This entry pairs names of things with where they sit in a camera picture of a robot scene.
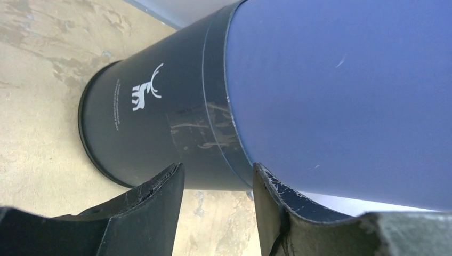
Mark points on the large blue plastic bucket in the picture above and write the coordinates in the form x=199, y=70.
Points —
x=346, y=98

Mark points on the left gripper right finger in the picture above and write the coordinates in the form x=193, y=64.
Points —
x=291, y=224

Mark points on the dark navy cylindrical bin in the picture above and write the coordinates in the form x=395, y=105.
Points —
x=166, y=104

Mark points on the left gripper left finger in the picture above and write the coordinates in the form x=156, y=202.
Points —
x=141, y=221

